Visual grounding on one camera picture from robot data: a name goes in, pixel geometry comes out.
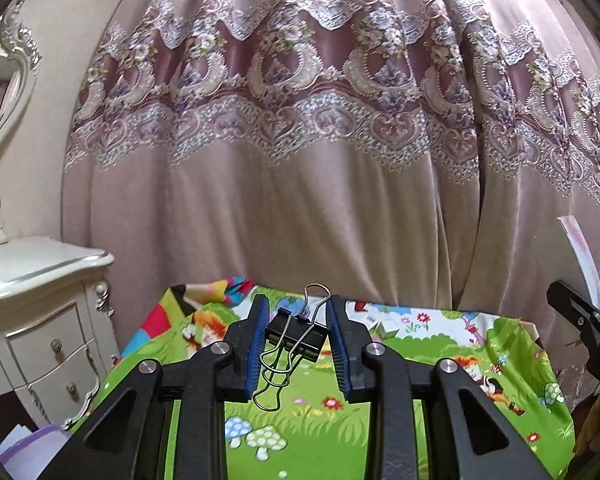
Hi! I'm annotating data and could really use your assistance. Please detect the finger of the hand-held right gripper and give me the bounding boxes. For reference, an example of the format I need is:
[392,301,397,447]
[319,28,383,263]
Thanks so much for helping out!
[546,280,600,348]

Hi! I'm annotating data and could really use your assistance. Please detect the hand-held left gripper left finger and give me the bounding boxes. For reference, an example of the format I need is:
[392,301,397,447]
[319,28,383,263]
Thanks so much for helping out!
[40,294,271,480]

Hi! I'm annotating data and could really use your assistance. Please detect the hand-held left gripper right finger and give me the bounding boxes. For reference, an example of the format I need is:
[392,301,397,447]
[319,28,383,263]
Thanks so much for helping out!
[325,295,573,480]

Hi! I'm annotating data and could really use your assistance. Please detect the black binder clip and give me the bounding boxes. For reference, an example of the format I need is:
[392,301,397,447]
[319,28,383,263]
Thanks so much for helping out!
[252,284,332,411]

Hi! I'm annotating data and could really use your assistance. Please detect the white card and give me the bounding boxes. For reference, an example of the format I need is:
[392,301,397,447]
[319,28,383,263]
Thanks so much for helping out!
[556,215,600,312]

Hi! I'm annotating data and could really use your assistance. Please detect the yellow-brown cloth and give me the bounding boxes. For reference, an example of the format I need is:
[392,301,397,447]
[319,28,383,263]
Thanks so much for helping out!
[572,390,600,459]

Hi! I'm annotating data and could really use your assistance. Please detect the green printed play mat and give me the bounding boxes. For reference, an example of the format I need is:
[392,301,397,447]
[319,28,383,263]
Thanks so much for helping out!
[72,276,579,480]

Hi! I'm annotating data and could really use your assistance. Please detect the pink lace curtain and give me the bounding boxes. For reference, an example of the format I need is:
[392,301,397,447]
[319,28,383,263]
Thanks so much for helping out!
[62,0,600,358]

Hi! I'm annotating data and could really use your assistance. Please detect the white ornate nightstand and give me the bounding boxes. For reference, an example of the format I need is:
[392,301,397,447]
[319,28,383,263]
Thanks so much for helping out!
[0,235,122,432]

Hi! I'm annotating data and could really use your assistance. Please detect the white box with purple rim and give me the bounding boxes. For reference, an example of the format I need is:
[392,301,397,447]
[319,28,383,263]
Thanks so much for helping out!
[0,422,75,480]

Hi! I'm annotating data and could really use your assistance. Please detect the white ornate mirror frame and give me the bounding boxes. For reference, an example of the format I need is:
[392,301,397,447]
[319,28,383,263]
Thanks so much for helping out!
[0,0,42,249]

